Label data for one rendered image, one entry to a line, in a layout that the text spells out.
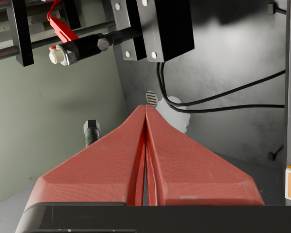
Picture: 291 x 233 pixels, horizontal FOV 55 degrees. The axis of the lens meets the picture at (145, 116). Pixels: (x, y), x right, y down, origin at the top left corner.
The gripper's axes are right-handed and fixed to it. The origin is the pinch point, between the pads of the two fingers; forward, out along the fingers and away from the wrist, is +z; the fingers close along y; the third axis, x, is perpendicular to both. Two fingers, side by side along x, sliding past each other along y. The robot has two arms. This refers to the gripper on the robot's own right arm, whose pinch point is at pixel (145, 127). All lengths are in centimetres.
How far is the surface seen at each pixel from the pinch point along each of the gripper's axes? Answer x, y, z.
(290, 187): 22.7, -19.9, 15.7
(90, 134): 14.9, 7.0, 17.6
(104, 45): 6.5, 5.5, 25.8
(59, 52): 6.7, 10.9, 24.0
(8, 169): 38, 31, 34
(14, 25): 7.7, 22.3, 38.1
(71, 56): 6.5, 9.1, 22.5
